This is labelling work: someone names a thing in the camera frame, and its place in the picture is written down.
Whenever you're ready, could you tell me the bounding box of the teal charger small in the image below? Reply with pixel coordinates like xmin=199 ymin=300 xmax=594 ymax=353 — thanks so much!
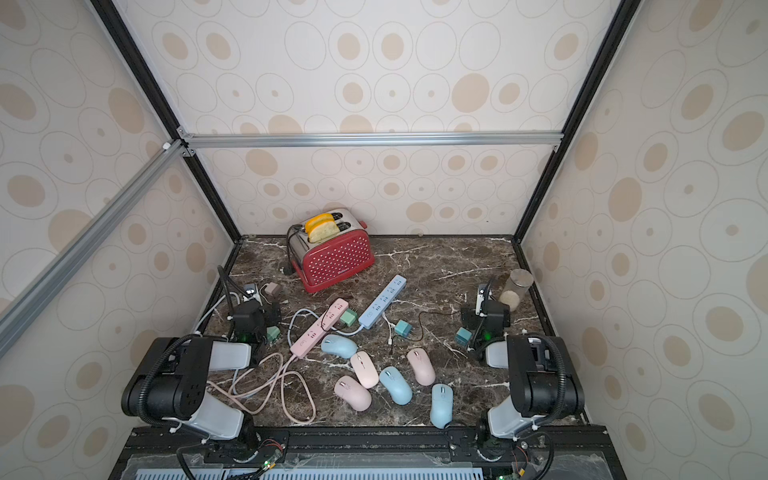
xmin=454 ymin=327 xmax=473 ymax=348

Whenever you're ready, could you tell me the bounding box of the black usb cables blue strip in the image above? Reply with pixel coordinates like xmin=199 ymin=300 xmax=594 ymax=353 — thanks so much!
xmin=415 ymin=310 xmax=462 ymax=345

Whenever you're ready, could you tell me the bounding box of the pink power strip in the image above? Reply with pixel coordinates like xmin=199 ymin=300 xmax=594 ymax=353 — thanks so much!
xmin=290 ymin=298 xmax=348 ymax=358

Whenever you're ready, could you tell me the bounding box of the pink mouse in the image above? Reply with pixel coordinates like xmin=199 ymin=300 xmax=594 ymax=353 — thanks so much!
xmin=334 ymin=376 xmax=372 ymax=412
xmin=350 ymin=351 xmax=379 ymax=389
xmin=406 ymin=347 xmax=436 ymax=386

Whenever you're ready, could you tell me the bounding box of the light blue power strip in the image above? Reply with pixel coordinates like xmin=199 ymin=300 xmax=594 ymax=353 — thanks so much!
xmin=358 ymin=275 xmax=406 ymax=329

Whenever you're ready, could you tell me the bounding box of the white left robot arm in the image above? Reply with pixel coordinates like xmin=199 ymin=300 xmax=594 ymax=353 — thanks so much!
xmin=121 ymin=299 xmax=281 ymax=443

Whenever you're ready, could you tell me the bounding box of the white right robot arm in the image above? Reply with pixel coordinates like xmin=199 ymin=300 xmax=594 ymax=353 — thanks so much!
xmin=461 ymin=291 xmax=585 ymax=440

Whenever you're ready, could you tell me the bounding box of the blue mouse near strip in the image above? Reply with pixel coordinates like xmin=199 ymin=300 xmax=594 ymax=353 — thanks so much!
xmin=321 ymin=334 xmax=358 ymax=360

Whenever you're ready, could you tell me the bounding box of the blue mouse far right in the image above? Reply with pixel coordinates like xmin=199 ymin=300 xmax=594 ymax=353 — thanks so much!
xmin=430 ymin=384 xmax=454 ymax=429

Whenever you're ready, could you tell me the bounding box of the blue mouse middle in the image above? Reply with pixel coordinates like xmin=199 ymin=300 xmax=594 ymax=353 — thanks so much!
xmin=379 ymin=366 xmax=413 ymax=405

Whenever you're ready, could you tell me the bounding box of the glass jar with powder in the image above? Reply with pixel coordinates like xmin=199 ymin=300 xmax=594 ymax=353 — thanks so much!
xmin=498 ymin=268 xmax=534 ymax=312

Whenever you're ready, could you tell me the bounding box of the red polka dot toaster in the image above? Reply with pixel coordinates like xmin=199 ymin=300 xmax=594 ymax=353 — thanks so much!
xmin=286 ymin=208 xmax=375 ymax=293

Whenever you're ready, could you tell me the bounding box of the yellow toast slice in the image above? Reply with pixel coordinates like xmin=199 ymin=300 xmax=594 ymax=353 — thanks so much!
xmin=304 ymin=213 xmax=340 ymax=243

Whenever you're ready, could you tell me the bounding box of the pink power cable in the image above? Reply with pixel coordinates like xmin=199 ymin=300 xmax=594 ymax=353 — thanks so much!
xmin=206 ymin=350 xmax=317 ymax=426

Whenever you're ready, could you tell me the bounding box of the black front rail base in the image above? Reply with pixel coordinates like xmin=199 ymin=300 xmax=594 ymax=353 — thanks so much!
xmin=109 ymin=425 xmax=626 ymax=479

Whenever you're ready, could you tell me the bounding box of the silver back frame bar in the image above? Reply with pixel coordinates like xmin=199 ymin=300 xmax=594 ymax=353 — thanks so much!
xmin=184 ymin=130 xmax=563 ymax=149

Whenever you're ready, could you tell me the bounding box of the silver frame bar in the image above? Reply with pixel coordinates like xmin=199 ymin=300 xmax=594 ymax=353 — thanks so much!
xmin=1 ymin=139 xmax=184 ymax=355
xmin=184 ymin=130 xmax=563 ymax=149

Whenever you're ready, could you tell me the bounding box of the silver left frame bar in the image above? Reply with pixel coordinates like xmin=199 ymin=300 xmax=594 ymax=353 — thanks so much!
xmin=1 ymin=139 xmax=184 ymax=355

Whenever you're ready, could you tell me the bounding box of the black corner frame post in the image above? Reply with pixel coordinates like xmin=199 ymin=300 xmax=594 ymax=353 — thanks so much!
xmin=89 ymin=0 xmax=242 ymax=244

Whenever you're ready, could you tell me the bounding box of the black right frame post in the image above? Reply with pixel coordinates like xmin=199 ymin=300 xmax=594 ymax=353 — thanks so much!
xmin=513 ymin=0 xmax=641 ymax=245

